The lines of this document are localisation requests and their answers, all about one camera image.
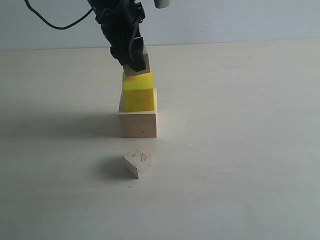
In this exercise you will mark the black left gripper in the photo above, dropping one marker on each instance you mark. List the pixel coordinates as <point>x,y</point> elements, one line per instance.
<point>119,21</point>

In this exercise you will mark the medium grained wooden cube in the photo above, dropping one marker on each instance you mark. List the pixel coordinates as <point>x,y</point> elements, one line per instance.
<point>129,72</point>

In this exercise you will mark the yellow cube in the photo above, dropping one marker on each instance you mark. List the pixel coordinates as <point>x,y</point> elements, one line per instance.
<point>139,92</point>

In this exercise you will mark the large light wooden cube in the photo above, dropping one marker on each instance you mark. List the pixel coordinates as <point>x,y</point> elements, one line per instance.
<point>140,124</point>

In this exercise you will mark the small pale wooden cube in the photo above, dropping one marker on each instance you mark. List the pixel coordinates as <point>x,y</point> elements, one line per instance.
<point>137,161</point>

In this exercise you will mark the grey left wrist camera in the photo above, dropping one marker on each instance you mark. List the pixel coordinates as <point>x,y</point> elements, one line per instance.
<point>160,4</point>

